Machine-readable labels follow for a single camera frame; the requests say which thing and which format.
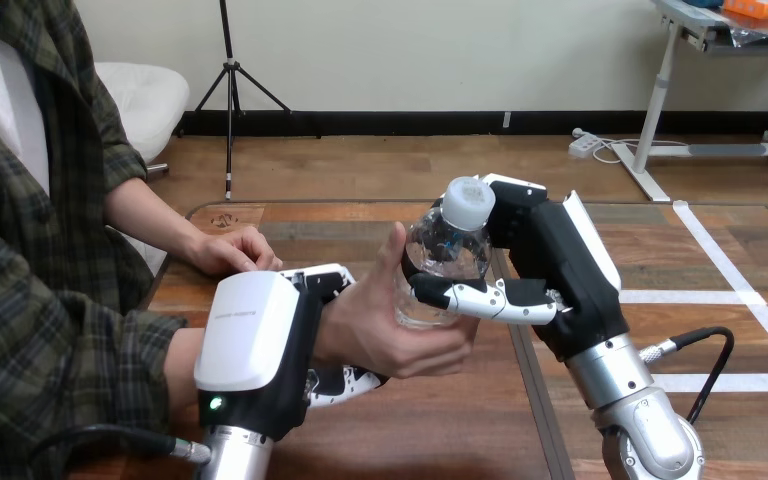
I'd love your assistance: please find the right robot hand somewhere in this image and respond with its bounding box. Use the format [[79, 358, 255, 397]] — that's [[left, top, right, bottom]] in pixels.
[[401, 173, 630, 362]]

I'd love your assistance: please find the person's hand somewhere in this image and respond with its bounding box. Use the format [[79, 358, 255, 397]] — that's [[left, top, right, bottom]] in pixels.
[[181, 226, 284, 278], [312, 221, 482, 380]]

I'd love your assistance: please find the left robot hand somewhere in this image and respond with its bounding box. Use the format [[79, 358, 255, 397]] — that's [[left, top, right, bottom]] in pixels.
[[193, 263, 389, 443]]

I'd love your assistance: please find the clear water bottle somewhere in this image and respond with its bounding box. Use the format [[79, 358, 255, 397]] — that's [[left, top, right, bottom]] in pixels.
[[393, 176, 497, 331]]

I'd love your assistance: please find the person's forearm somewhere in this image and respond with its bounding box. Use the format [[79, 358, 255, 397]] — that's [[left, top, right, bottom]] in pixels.
[[103, 176, 208, 258], [163, 327, 205, 419]]

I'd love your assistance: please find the person's body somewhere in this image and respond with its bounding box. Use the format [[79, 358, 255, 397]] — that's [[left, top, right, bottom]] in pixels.
[[0, 0, 188, 480]]

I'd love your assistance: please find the white power strip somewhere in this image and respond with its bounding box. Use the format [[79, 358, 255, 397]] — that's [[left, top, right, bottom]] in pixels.
[[567, 128, 603, 160]]

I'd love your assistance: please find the black tripod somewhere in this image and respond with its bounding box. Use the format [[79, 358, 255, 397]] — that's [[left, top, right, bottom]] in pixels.
[[193, 0, 293, 202]]

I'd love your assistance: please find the white cushioned chair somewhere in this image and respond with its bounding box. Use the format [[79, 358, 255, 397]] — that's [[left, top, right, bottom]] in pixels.
[[94, 62, 191, 175]]

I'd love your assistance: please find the white desk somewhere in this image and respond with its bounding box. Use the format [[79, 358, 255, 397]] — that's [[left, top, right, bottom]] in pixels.
[[610, 0, 768, 203]]

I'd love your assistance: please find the foil sheet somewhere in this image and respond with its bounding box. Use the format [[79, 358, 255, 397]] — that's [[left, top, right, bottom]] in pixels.
[[672, 0, 768, 49]]

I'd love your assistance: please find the orange thing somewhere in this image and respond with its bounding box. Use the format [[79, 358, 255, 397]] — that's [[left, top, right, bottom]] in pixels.
[[723, 0, 768, 20]]

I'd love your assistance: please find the white cable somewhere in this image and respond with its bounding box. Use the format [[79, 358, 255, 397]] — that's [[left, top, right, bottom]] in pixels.
[[591, 138, 690, 165]]

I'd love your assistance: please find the black cable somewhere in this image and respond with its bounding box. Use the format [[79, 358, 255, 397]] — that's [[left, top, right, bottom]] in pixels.
[[638, 326, 736, 426], [29, 423, 213, 480]]

